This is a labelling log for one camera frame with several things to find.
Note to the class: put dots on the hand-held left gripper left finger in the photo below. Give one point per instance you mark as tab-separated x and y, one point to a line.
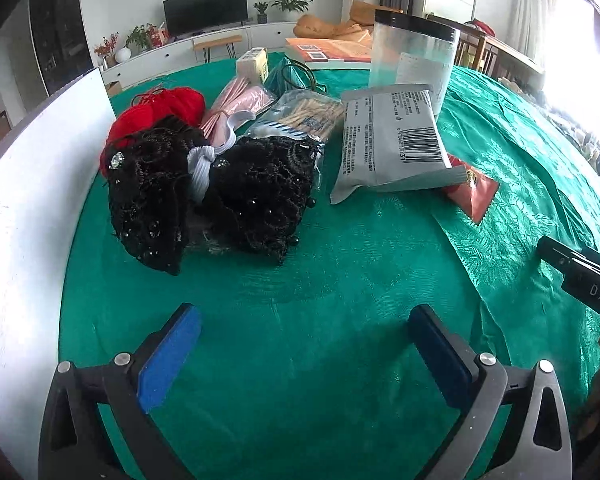
170	355

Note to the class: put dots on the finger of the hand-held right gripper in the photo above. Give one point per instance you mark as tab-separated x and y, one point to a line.
560	255

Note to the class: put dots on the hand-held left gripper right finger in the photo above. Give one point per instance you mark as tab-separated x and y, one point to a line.
440	360

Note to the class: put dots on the red sachet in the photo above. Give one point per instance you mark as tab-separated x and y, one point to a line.
475	192

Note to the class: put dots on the black beaded lace hair net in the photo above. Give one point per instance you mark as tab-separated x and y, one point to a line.
150	195
265	195

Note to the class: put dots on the pale grey ribbon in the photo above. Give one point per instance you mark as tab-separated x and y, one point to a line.
200	170

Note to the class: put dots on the grey snack packet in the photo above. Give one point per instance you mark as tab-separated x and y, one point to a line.
390	145

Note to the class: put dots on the red yarn bundle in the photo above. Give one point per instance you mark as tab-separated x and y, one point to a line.
145	110

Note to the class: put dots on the pink packet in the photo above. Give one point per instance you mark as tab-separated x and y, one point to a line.
240	100

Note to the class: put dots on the bag of cotton swabs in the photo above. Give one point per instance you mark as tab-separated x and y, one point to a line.
305	112

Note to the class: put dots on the small tissue pack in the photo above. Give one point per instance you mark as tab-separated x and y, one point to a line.
252	65

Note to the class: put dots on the cluttered pile by window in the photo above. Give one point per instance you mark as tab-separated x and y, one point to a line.
585	140

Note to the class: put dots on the green patterned tablecloth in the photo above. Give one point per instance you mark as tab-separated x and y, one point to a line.
330	285

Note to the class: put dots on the white board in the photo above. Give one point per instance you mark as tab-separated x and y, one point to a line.
30	210

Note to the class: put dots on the wooden slatted chair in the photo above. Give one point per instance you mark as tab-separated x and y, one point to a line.
472	50

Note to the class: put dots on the red cloth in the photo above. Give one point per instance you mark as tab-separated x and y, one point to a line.
481	26

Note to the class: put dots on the clear jar with black lid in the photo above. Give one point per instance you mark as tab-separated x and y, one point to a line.
410	55

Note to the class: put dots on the sheer white curtain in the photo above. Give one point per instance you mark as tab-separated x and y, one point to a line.
535	5

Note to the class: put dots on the cardboard box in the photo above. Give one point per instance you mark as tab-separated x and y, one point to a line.
113	89

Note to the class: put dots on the white television cabinet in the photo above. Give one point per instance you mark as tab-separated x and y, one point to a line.
180	55

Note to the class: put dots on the white round vase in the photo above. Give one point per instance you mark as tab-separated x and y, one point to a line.
123	55

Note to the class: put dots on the orange book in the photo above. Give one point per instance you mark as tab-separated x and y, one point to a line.
335	50

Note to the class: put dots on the red flower bunch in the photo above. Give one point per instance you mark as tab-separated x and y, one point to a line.
106	46

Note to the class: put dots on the wooden bench with metal legs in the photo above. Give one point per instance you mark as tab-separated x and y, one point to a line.
217	41

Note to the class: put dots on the bushy green plant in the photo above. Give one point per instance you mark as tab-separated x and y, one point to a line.
139	37

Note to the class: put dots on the red decorative box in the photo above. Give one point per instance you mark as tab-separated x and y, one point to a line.
158	35

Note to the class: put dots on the orange lounge chair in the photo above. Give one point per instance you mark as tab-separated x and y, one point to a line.
330	25

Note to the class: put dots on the dark display cabinet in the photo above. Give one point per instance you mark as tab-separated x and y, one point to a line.
60	30

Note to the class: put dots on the black television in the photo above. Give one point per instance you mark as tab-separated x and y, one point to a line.
205	7

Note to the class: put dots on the small potted plant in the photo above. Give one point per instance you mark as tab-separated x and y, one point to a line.
261	10

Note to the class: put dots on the large potted green plant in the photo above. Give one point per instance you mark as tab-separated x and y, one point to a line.
291	2

